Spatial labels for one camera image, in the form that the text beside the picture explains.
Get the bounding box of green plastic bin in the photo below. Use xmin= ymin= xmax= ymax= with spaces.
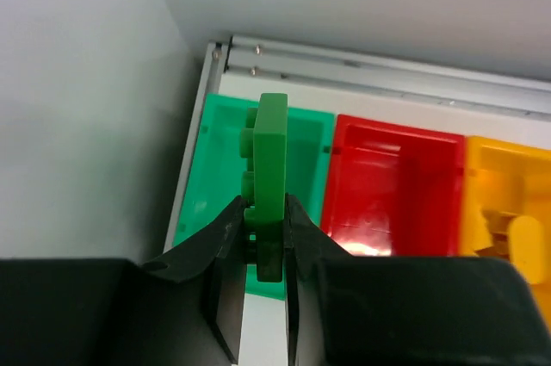
xmin=171 ymin=92 xmax=337 ymax=302

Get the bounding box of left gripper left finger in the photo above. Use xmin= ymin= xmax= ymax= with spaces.
xmin=1 ymin=197 xmax=246 ymax=365

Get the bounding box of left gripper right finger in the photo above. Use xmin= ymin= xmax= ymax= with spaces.
xmin=283 ymin=195 xmax=550 ymax=365

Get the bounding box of yellow plastic bin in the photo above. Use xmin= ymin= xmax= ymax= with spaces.
xmin=459 ymin=136 xmax=550 ymax=323

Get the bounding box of red plastic bin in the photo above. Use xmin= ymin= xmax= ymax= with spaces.
xmin=321 ymin=115 xmax=466 ymax=256

